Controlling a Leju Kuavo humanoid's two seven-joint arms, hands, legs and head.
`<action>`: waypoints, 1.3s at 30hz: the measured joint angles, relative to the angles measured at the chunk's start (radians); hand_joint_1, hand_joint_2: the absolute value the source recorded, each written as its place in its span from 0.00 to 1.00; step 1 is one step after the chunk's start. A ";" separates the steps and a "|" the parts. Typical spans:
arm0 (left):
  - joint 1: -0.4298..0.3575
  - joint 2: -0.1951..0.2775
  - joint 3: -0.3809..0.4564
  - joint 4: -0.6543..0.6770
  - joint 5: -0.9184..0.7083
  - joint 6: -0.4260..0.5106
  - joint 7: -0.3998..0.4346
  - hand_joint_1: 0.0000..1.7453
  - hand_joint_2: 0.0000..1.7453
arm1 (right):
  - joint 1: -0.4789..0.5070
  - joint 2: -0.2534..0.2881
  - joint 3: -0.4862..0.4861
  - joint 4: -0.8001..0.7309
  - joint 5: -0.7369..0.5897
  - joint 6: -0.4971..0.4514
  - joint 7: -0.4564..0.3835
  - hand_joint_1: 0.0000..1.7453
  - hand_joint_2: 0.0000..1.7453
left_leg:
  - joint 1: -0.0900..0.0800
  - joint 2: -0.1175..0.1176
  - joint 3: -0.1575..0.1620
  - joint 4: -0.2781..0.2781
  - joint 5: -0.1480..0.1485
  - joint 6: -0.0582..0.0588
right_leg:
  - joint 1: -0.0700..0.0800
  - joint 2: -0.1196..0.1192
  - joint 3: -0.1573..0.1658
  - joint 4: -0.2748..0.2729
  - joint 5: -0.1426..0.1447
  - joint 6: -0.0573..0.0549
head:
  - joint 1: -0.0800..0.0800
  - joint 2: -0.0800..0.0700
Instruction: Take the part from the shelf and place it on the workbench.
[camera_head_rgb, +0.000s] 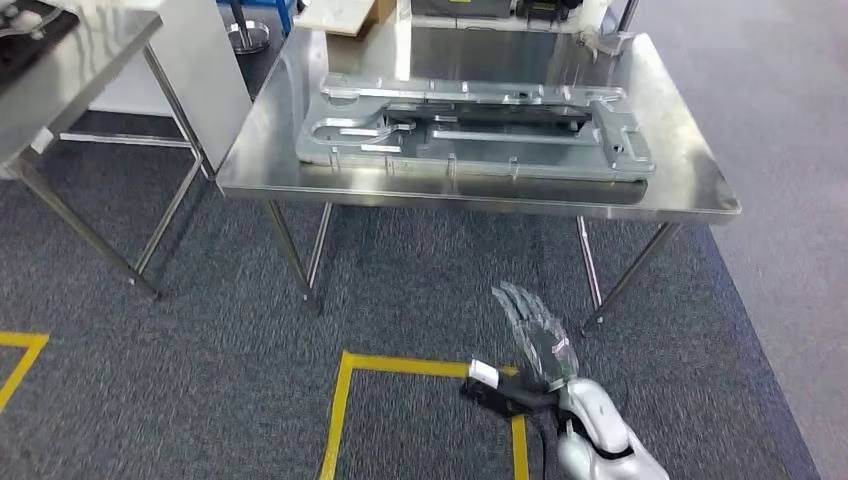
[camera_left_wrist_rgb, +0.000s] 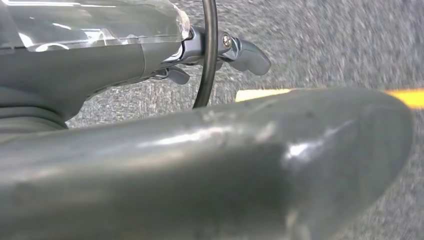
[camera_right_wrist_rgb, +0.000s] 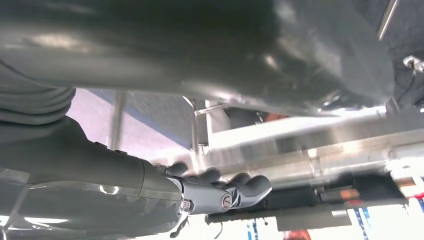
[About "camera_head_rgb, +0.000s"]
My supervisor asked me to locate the stainless steel workbench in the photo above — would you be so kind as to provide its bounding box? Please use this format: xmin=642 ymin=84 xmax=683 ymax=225
xmin=216 ymin=26 xmax=743 ymax=333

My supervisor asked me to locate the metal pole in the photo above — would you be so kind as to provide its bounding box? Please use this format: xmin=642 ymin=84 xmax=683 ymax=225
xmin=616 ymin=0 xmax=643 ymax=34

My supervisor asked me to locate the black device with yellow label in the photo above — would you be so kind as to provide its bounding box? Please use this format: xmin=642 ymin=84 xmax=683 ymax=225
xmin=515 ymin=0 xmax=581 ymax=21

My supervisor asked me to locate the stainless steel table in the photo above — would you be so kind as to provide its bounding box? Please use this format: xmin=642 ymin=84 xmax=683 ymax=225
xmin=0 ymin=0 xmax=207 ymax=301

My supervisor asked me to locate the aluminium machined fixture plate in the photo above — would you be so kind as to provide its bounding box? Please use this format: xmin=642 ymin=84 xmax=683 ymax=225
xmin=294 ymin=72 xmax=657 ymax=183

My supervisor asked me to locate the grey equipment case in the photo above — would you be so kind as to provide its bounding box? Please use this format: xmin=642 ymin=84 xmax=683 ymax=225
xmin=410 ymin=0 xmax=517 ymax=20

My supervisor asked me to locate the white panel cabinet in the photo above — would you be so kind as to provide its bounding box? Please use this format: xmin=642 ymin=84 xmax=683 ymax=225
xmin=89 ymin=0 xmax=253 ymax=179

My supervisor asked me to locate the small metal hand tool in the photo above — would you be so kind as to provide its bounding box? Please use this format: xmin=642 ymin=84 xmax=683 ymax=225
xmin=576 ymin=29 xmax=637 ymax=58

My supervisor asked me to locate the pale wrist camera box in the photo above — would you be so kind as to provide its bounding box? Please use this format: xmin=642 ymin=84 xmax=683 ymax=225
xmin=461 ymin=358 xmax=561 ymax=419

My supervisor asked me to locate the black stanchion with round base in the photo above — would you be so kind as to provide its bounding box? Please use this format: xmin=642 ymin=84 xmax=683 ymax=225
xmin=228 ymin=0 xmax=272 ymax=56

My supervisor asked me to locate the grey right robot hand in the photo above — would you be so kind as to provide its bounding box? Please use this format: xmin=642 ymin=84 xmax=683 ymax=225
xmin=491 ymin=281 xmax=581 ymax=386

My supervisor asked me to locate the white plastic bottle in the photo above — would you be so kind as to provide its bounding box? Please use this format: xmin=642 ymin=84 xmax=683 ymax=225
xmin=579 ymin=0 xmax=611 ymax=34

